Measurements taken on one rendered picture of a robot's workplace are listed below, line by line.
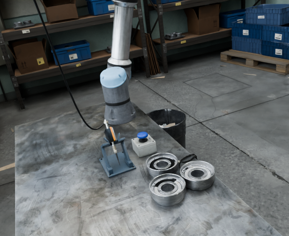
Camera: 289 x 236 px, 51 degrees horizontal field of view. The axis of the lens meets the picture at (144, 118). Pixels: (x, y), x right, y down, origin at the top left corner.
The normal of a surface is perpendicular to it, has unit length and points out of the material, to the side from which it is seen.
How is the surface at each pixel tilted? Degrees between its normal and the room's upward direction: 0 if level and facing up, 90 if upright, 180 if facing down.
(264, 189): 0
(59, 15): 83
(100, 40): 90
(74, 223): 0
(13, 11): 90
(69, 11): 83
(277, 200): 0
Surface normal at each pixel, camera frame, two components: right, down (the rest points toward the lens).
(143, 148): 0.37, 0.35
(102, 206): -0.13, -0.90
